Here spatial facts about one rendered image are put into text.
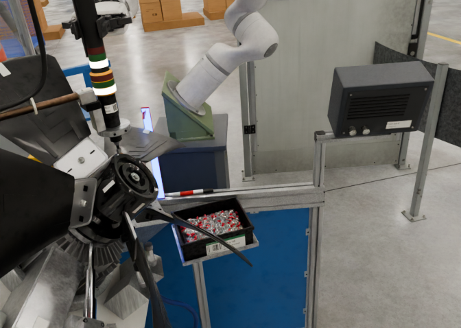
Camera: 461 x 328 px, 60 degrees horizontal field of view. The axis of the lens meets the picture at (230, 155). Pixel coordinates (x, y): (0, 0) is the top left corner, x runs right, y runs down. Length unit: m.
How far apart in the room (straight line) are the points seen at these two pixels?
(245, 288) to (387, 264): 0.99
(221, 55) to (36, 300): 1.04
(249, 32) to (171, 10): 7.04
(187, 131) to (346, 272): 1.22
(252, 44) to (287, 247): 0.75
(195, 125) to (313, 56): 1.37
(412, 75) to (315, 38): 1.49
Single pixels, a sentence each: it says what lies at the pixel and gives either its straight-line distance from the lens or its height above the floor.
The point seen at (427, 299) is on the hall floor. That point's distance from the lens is 2.30.
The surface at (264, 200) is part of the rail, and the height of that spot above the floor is 0.83.
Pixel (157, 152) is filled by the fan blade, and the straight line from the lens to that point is 0.99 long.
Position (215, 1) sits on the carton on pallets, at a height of 0.35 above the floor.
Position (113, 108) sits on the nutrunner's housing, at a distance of 0.85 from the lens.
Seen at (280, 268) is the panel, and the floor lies 0.49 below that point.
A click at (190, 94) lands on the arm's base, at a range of 1.54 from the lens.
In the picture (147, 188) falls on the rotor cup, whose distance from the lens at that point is 0.81.
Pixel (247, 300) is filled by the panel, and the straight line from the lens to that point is 1.73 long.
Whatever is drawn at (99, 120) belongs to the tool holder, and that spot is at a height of 1.32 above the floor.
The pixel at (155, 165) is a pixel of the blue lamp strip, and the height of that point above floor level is 0.99.
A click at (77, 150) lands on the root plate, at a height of 1.27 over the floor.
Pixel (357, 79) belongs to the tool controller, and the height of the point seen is 1.24.
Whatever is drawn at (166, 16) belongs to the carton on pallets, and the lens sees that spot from 8.48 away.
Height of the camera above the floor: 1.63
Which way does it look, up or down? 29 degrees down
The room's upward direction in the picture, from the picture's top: 4 degrees counter-clockwise
